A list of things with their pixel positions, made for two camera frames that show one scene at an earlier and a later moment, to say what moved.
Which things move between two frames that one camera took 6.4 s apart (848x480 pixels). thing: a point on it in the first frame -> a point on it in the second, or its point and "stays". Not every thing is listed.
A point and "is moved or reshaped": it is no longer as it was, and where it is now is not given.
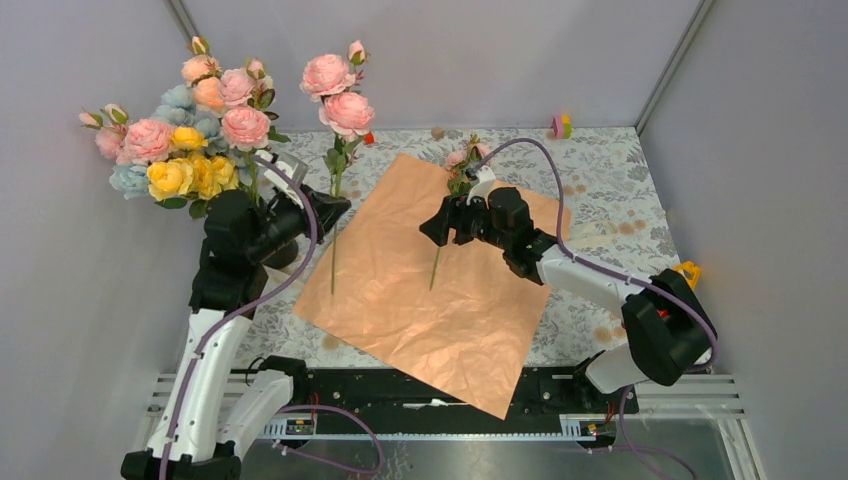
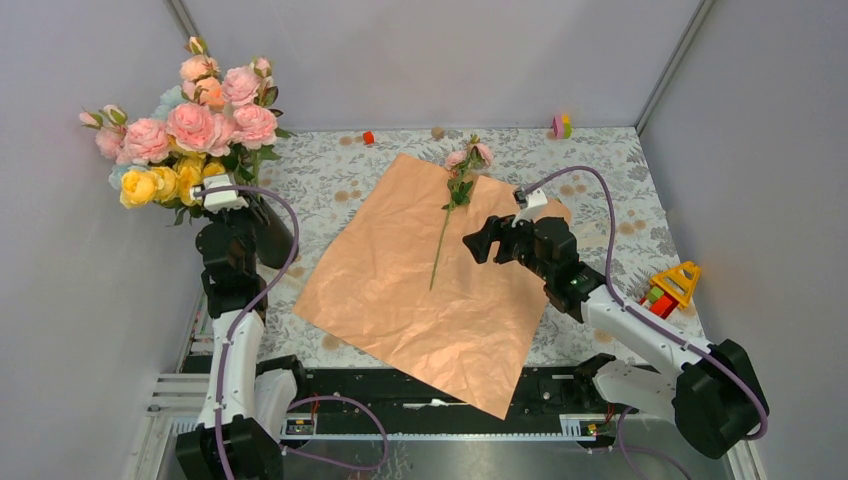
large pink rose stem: x=146 y=140 stays
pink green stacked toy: x=561 y=126 stays
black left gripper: x=326 y=207 -> x=253 y=211
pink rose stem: x=245 y=125 stays
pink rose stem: x=457 y=163 stays
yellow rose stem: x=196 y=173 is moved or reshaped
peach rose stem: x=202 y=73 stays
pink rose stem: x=330 y=80 -> x=196 y=128
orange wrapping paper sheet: x=472 y=335 stays
